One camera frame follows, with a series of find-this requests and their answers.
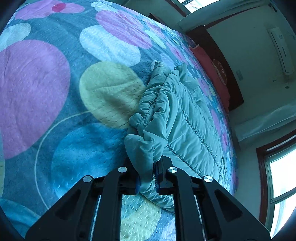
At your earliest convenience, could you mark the light green puffer jacket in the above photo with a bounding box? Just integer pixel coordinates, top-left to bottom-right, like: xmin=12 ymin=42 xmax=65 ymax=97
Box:
xmin=124 ymin=61 xmax=235 ymax=211

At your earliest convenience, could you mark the right window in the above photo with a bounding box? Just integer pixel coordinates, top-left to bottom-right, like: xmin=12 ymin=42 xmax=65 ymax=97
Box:
xmin=256 ymin=130 xmax=295 ymax=238

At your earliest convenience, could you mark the window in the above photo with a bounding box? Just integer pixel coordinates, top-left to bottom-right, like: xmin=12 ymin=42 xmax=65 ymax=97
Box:
xmin=167 ymin=0 xmax=217 ymax=16
xmin=256 ymin=130 xmax=295 ymax=238

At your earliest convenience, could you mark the brown embroidered pillow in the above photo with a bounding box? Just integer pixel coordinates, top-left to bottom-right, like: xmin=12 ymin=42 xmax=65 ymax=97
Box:
xmin=212 ymin=59 xmax=227 ymax=85

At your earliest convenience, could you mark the colourful circle pattern bedspread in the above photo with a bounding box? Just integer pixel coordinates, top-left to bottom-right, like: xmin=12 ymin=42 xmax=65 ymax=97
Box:
xmin=1 ymin=1 xmax=237 ymax=236

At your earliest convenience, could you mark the red blanket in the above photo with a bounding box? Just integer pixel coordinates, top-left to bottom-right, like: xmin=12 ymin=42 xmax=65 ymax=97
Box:
xmin=189 ymin=45 xmax=230 ymax=113

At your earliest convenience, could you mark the dark wooden headboard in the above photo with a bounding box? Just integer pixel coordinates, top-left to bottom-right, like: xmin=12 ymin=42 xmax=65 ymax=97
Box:
xmin=186 ymin=26 xmax=244 ymax=112

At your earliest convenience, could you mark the white air conditioner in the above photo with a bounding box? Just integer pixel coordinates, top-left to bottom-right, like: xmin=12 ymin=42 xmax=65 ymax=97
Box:
xmin=267 ymin=27 xmax=295 ymax=76

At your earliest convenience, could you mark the left window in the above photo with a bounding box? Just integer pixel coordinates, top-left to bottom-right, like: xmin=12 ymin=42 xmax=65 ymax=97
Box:
xmin=167 ymin=0 xmax=217 ymax=16

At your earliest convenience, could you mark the wall socket plate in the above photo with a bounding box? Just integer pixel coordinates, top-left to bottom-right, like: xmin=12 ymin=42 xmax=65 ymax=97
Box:
xmin=236 ymin=70 xmax=243 ymax=81

